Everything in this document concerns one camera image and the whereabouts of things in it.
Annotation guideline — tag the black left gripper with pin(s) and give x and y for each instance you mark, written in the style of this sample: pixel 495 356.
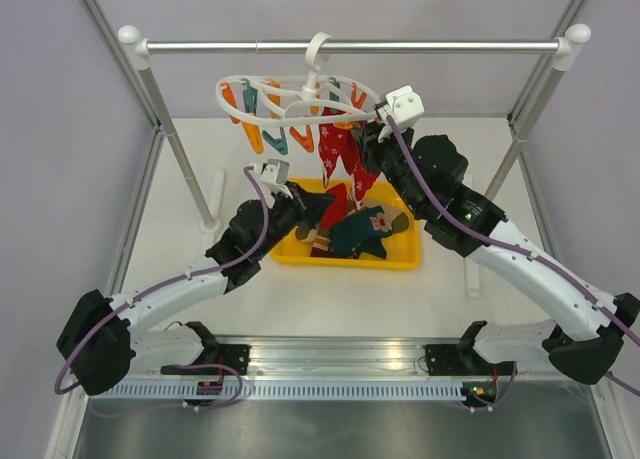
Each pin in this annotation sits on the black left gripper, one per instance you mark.
pixel 309 206

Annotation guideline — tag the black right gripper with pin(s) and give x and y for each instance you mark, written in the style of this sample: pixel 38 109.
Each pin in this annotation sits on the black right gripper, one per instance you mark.
pixel 371 146

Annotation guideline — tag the beige striped sock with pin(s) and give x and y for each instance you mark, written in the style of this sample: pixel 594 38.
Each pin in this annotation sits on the beige striped sock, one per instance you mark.
pixel 319 239
pixel 399 221

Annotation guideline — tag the red snowflake sock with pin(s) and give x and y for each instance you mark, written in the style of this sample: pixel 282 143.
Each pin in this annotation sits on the red snowflake sock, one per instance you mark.
pixel 332 142
pixel 362 181

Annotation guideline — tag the dark green sock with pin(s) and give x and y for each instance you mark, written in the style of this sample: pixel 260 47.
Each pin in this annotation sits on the dark green sock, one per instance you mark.
pixel 372 246
pixel 354 229

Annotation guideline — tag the white clip sock hanger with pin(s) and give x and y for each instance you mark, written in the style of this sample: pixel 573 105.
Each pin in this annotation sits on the white clip sock hanger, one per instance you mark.
pixel 272 109

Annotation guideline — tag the red christmas sock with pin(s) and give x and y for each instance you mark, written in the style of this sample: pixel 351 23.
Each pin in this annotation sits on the red christmas sock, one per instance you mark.
pixel 338 209

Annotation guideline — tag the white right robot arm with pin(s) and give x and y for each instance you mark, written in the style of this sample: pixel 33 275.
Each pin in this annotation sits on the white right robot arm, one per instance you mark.
pixel 586 328

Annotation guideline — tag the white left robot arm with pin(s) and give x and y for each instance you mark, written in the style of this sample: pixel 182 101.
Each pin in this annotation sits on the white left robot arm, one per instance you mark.
pixel 160 289

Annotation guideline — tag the yellow plastic tray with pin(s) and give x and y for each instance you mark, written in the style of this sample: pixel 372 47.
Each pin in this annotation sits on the yellow plastic tray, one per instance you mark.
pixel 403 249

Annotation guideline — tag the silver clothes rack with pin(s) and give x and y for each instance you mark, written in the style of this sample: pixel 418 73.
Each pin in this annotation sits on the silver clothes rack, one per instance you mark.
pixel 562 52

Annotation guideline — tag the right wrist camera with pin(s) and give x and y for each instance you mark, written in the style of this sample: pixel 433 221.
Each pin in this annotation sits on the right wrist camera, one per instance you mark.
pixel 403 105

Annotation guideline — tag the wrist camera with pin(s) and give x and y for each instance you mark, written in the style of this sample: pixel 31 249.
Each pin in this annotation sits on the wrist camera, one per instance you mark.
pixel 274 174
pixel 403 105

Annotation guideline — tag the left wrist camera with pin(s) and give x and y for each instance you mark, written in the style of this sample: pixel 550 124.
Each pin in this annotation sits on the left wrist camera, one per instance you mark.
pixel 274 174

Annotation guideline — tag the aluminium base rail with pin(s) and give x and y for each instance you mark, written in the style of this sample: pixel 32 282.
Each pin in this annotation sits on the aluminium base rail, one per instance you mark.
pixel 193 350

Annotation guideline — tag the white slotted cable duct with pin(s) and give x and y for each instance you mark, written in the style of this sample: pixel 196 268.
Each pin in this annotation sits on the white slotted cable duct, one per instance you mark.
pixel 446 390

